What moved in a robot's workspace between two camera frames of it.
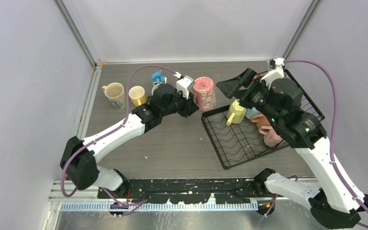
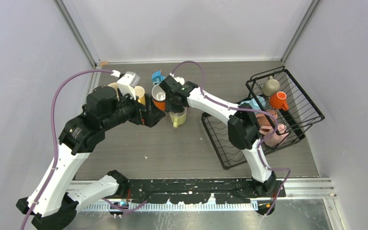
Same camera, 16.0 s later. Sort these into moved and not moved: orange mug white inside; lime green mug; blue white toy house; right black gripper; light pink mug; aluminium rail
Moved: lime green mug; right black gripper
Not moved: blue white toy house; light pink mug; aluminium rail; orange mug white inside
